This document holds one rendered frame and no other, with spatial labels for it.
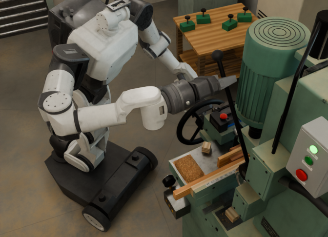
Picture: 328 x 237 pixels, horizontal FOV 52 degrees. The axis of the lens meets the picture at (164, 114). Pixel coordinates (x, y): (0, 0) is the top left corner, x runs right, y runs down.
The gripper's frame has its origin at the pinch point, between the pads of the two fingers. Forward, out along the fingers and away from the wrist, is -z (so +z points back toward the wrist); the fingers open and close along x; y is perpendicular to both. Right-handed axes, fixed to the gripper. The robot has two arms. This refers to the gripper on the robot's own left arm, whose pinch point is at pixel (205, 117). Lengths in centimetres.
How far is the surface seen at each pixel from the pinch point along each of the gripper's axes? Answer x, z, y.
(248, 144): -10, -21, 49
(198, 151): 8.5, -15.4, 35.2
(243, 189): -2, -33, 65
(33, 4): 111, 208, -133
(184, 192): 19, -27, 51
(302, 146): -18, -26, 98
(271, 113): -19, -16, 76
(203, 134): 3.8, -9.3, 25.3
